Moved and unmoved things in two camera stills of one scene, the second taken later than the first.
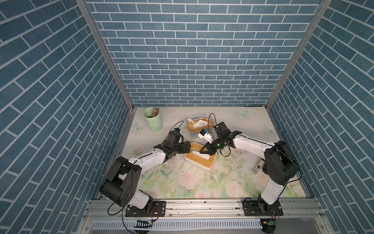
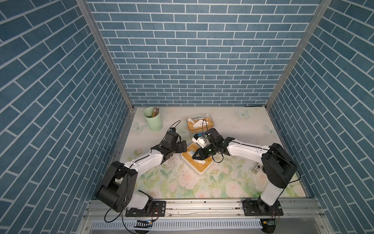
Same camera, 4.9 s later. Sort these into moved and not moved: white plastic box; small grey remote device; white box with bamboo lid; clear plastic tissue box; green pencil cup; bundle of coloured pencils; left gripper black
Moved: white plastic box; white box with bamboo lid
Not moved: left gripper black; clear plastic tissue box; small grey remote device; bundle of coloured pencils; green pencil cup
